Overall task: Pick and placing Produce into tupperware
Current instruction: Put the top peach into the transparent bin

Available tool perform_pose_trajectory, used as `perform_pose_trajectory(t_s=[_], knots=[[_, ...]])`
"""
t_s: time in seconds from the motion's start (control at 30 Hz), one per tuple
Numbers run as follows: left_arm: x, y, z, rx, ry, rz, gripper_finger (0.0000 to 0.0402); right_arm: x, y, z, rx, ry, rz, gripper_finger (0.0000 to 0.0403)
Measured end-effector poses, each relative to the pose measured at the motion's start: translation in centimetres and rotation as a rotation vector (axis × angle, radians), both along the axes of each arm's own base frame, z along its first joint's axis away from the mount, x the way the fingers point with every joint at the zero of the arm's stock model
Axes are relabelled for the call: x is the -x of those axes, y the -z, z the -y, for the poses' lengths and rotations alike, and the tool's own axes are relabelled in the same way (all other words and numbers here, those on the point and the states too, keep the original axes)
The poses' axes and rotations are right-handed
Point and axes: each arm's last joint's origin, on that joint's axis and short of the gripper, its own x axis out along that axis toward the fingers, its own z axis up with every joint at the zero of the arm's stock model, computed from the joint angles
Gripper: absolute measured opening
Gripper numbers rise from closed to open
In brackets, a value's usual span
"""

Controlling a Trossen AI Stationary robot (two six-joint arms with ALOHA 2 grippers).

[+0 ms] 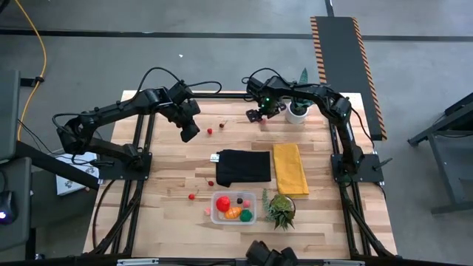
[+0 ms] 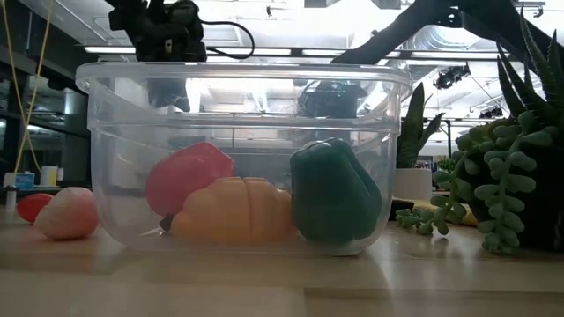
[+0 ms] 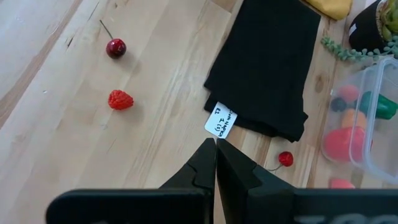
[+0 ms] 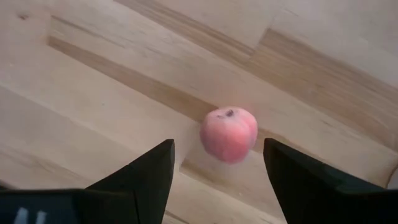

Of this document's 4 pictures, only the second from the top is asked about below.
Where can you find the yellow folded cloth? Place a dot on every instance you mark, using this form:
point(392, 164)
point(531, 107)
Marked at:
point(470, 219)

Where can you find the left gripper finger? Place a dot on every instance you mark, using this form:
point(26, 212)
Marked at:
point(169, 92)

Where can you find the orange pumpkin toy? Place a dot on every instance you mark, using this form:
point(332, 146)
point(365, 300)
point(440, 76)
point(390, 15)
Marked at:
point(238, 211)

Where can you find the black ceiling spotlight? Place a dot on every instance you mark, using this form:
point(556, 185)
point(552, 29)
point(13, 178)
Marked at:
point(451, 77)

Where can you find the blue box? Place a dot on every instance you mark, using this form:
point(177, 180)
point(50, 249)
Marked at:
point(25, 181)

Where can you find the clear plastic container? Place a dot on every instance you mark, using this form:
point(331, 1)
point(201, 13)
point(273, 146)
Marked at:
point(264, 132)

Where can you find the red bell pepper toy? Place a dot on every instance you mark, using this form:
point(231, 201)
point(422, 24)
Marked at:
point(185, 171)

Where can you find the white bottle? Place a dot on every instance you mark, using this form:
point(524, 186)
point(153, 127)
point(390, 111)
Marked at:
point(11, 199)

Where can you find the pink toy peach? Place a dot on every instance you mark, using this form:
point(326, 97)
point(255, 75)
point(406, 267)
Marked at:
point(68, 213)

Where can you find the white cup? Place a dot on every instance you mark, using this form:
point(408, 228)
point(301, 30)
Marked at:
point(48, 176)

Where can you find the green bell pepper toy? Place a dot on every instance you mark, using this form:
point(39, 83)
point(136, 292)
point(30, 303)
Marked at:
point(330, 193)

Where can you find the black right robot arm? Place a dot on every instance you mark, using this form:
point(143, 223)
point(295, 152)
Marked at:
point(396, 35)

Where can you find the potted green succulent plant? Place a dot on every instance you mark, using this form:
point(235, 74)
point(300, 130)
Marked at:
point(506, 185)

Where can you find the red cherry tomato toy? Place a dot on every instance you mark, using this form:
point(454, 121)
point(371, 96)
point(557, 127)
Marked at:
point(28, 207)

